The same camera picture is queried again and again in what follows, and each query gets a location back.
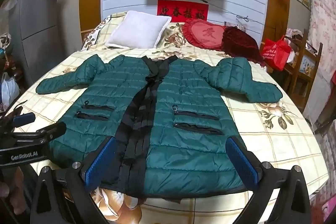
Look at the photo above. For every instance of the white plastic bag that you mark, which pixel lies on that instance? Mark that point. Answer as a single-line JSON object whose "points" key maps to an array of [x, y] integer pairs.
{"points": [[9, 91]]}

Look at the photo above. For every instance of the red wall banner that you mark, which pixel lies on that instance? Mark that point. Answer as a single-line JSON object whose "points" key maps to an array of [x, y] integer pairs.
{"points": [[182, 12]]}

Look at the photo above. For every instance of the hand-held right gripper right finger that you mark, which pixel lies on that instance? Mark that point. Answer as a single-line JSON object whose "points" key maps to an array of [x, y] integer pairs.
{"points": [[242, 163]]}

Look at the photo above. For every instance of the dark red velvet pillow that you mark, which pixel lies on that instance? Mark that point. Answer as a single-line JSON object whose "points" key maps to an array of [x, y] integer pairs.
{"points": [[240, 44]]}

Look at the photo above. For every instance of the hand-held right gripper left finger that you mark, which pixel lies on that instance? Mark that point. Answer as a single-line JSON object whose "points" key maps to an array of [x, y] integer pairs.
{"points": [[101, 161]]}

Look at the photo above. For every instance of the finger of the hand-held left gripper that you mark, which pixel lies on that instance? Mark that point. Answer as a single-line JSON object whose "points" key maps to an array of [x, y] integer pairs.
{"points": [[51, 130], [24, 119]]}

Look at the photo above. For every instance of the white square pillow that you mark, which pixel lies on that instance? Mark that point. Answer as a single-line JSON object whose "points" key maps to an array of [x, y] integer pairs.
{"points": [[136, 29]]}

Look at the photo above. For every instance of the floral checked bedsheet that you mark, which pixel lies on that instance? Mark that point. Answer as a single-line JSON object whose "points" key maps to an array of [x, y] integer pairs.
{"points": [[275, 134]]}

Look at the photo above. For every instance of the red shopping bag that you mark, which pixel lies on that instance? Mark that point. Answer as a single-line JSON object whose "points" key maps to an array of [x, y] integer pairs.
{"points": [[275, 53]]}

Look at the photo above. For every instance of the green puffer jacket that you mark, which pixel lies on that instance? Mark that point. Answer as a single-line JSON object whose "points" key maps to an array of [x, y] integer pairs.
{"points": [[181, 134]]}

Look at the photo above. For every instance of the grey refrigerator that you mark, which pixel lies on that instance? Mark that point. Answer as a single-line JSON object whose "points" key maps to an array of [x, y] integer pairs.
{"points": [[36, 8]]}

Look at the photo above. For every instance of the pink floral cloth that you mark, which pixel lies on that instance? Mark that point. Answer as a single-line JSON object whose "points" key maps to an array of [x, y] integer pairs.
{"points": [[324, 19]]}

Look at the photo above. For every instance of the red heart-shaped pillow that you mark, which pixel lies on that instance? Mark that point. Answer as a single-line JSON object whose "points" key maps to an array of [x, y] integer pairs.
{"points": [[204, 33]]}

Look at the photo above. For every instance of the wooden chair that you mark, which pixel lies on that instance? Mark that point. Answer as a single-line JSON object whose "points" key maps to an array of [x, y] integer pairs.
{"points": [[304, 69]]}

